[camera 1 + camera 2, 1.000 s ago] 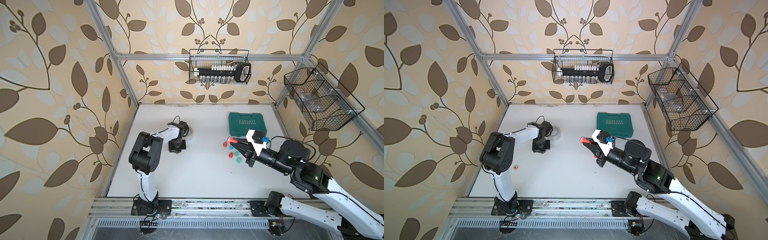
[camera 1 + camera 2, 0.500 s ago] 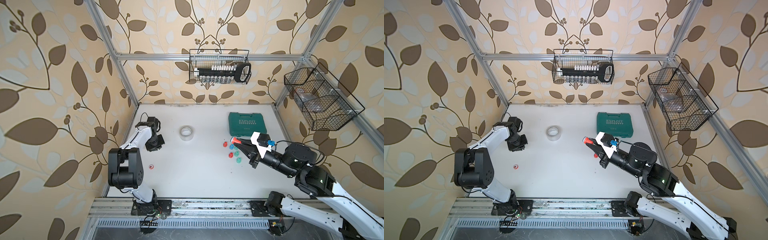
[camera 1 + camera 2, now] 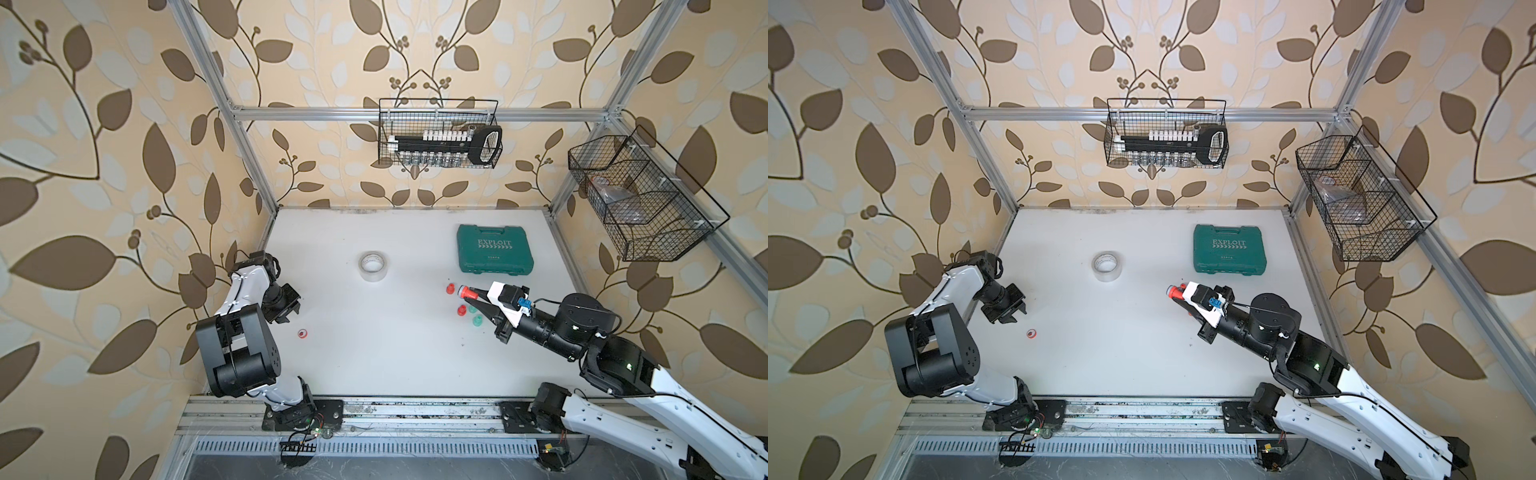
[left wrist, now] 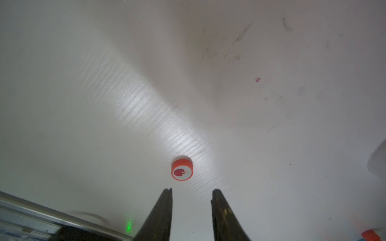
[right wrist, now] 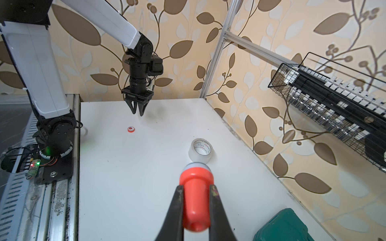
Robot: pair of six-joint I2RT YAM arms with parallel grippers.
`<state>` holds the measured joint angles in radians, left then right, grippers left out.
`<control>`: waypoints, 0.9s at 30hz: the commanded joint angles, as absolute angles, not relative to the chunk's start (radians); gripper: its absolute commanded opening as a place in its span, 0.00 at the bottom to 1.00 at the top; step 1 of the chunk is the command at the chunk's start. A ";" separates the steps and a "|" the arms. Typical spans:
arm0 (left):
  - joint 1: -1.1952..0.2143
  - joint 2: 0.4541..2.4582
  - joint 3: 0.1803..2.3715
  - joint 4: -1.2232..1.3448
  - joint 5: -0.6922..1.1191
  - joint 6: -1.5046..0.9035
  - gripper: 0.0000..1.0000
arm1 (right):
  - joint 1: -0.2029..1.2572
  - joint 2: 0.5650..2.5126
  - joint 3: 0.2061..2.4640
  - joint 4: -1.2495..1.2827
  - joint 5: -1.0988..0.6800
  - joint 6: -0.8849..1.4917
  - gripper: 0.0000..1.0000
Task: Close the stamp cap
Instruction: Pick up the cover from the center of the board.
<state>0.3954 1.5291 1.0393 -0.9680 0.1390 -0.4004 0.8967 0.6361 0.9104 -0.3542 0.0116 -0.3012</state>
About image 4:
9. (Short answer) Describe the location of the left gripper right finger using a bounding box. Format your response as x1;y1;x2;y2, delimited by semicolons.
211;189;250;241

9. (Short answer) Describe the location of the clear tape roll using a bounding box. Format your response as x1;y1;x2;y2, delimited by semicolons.
367;140;386;181

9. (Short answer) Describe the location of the red cap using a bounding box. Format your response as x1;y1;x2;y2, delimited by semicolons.
171;158;194;181

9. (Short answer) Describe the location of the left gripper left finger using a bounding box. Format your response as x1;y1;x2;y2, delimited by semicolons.
133;188;173;241

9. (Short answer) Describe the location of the red stamp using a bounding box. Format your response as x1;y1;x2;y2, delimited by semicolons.
361;230;382;241

